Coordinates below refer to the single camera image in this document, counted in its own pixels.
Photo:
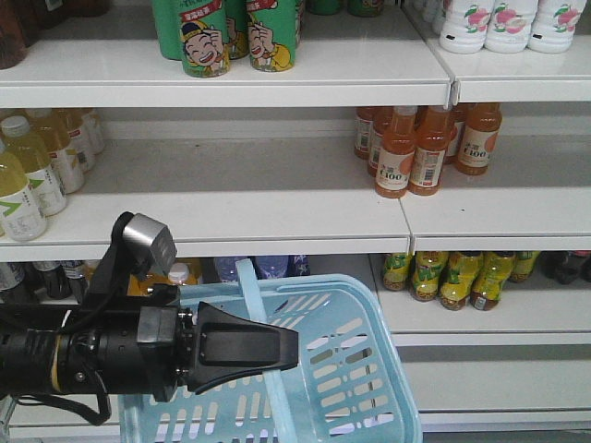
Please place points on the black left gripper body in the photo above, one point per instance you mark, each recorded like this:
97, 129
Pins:
142, 344

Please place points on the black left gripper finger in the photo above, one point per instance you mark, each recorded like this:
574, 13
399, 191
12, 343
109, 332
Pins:
229, 347

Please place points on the light blue plastic basket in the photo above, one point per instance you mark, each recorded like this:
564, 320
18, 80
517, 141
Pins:
349, 385

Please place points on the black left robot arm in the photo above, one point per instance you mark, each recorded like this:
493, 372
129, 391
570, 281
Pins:
38, 358

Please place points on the blue sports drink bottle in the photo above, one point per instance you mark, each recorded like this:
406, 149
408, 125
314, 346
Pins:
272, 267
226, 267

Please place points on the yellow orange juice bottle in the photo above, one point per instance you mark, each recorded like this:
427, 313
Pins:
186, 271

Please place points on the dark tea bottle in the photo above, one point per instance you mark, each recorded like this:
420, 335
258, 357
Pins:
54, 279
14, 289

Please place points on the yellow lemon tea bottle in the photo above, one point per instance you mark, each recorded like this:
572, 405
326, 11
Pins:
396, 271
486, 290
524, 265
429, 265
462, 270

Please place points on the pale green tea bottle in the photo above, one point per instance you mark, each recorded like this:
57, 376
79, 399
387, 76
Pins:
30, 150
21, 215
63, 155

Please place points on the orange C100 juice bottle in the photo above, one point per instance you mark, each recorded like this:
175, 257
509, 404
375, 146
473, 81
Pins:
482, 126
397, 153
432, 140

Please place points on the white metal shelving unit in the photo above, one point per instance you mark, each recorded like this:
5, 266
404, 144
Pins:
254, 162

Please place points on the green cartoon tea bottle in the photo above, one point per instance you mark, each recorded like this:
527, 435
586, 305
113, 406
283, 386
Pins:
271, 31
203, 37

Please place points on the plastic cola bottle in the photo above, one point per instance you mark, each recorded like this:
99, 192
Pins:
566, 267

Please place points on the white peach drink bottle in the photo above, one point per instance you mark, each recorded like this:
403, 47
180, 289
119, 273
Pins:
465, 25
554, 25
509, 26

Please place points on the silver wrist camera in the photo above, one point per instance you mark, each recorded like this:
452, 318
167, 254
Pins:
151, 245

